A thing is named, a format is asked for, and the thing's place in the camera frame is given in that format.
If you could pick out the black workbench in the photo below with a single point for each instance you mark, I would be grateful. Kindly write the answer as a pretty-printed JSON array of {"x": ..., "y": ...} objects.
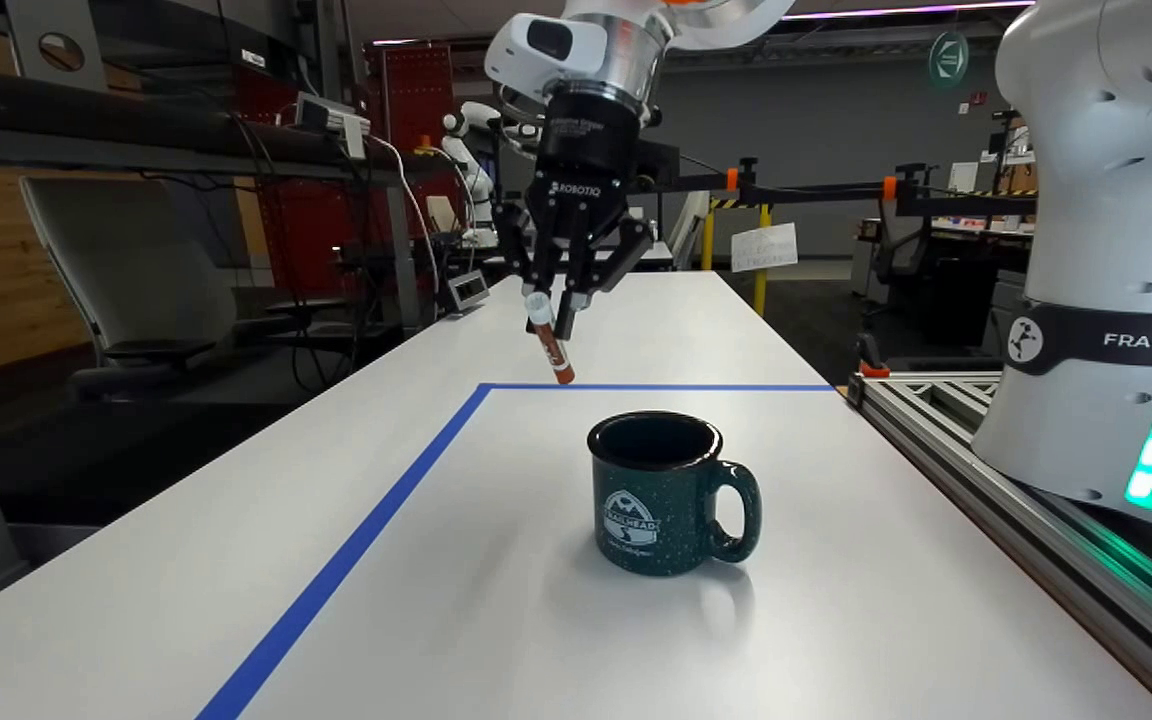
[{"x": 950, "y": 285}]

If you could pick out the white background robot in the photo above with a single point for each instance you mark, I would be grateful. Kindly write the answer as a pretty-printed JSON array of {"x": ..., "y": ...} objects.
[{"x": 478, "y": 173}]

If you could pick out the yellow post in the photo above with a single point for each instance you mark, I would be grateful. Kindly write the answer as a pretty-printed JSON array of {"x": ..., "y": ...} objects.
[
  {"x": 710, "y": 243},
  {"x": 762, "y": 293}
]

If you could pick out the metal shelf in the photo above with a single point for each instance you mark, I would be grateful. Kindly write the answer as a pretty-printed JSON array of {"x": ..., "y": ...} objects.
[{"x": 97, "y": 143}]

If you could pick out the red and white marker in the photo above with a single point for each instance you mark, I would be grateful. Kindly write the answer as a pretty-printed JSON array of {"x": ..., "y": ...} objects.
[{"x": 552, "y": 351}]

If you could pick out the dark green enamel mug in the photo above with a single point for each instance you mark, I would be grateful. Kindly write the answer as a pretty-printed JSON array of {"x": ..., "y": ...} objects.
[{"x": 648, "y": 521}]

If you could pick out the white power box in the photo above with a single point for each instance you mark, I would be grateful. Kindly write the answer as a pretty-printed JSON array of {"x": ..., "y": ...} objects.
[{"x": 338, "y": 122}]

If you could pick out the blue tape line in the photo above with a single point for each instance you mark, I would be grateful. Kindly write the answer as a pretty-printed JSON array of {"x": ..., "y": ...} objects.
[{"x": 338, "y": 564}]

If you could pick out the red cabinet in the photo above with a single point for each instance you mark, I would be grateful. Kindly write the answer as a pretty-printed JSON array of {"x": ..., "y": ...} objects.
[{"x": 298, "y": 226}]

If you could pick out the grey office chair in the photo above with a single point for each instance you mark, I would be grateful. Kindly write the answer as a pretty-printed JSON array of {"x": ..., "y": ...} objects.
[{"x": 138, "y": 264}]

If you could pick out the small grey device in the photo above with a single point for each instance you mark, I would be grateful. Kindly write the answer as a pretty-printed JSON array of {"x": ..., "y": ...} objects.
[{"x": 467, "y": 288}]

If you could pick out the round green sign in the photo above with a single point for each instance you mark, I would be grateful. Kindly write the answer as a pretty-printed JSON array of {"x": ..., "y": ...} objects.
[{"x": 950, "y": 62}]

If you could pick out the aluminium rail base frame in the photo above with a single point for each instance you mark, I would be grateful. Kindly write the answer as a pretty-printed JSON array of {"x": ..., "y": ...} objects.
[{"x": 928, "y": 434}]

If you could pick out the black bar with orange clamps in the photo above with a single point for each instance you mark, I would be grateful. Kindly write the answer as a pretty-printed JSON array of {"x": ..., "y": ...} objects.
[{"x": 819, "y": 191}]

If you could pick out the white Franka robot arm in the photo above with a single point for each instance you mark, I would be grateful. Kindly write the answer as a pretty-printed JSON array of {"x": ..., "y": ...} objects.
[{"x": 1108, "y": 201}]

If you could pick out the grey panel with round disc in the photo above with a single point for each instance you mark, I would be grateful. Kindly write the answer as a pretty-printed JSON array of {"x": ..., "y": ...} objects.
[{"x": 56, "y": 50}]

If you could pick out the white paper sign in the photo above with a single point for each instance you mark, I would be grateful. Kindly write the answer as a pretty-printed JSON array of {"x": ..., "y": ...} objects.
[{"x": 764, "y": 248}]

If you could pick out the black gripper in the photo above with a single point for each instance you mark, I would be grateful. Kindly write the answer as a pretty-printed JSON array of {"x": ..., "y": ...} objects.
[{"x": 587, "y": 152}]

